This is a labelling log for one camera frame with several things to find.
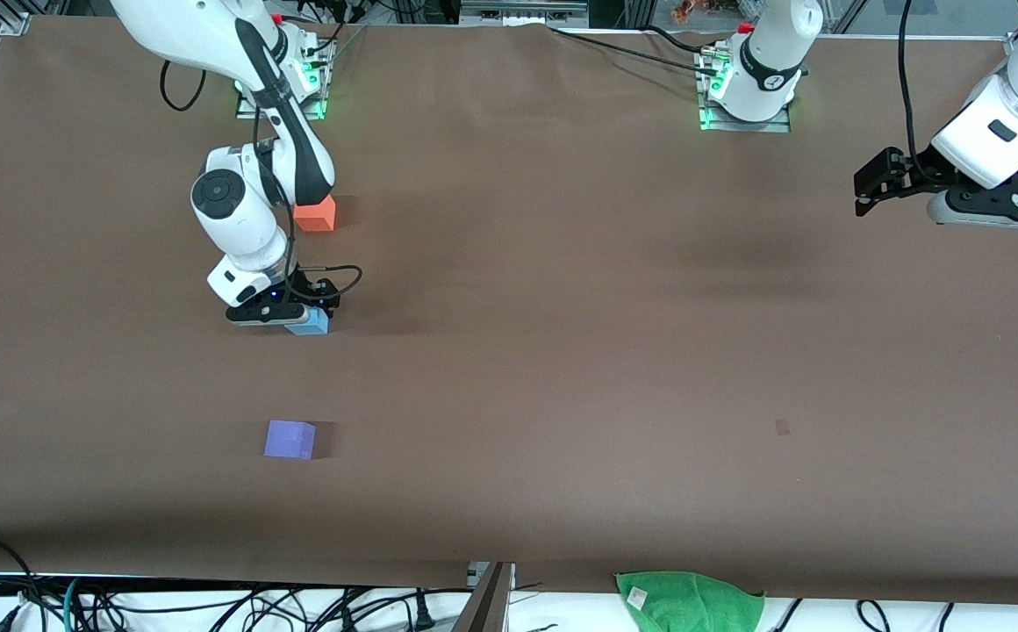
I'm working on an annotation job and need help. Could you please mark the orange cube block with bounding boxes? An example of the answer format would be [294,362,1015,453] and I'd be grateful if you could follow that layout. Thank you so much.
[293,195,337,233]

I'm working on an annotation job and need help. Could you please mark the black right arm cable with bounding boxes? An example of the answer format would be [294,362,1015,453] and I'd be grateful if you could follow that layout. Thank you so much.
[161,60,363,304]

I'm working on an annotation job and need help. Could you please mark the teal floor cable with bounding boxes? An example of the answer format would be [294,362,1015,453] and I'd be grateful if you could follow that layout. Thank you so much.
[60,575,86,632]

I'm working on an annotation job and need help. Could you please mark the green microfibre cloth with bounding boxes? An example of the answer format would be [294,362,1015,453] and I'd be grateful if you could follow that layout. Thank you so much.
[614,571,766,632]

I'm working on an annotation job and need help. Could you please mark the light blue cube block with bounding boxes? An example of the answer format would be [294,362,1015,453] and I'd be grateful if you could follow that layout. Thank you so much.
[285,307,331,337]

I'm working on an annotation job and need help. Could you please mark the orange background objects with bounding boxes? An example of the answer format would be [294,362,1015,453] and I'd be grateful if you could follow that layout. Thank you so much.
[671,0,740,24]

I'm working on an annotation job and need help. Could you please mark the black cable to base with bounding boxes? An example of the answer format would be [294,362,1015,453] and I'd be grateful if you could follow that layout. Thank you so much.
[547,25,720,75]

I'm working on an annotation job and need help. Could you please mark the grey metal post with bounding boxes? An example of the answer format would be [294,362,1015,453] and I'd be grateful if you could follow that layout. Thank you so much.
[454,562,516,632]

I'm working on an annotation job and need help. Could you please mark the black power plug cable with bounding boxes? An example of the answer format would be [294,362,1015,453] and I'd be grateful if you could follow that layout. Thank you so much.
[404,590,437,631]

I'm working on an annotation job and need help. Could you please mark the purple cube block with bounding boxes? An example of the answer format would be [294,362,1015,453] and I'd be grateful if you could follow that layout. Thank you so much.
[264,420,319,461]

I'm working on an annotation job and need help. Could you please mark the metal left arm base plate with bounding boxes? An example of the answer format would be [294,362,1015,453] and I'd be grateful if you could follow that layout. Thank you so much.
[698,48,792,134]

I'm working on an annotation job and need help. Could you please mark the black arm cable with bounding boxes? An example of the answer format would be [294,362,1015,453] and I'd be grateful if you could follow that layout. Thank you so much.
[161,60,363,304]
[898,0,925,162]

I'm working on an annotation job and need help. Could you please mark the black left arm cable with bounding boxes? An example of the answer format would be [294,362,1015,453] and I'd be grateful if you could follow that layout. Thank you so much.
[898,0,925,162]

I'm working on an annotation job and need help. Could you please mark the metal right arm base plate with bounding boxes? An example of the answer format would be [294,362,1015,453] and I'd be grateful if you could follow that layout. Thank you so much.
[235,39,334,121]

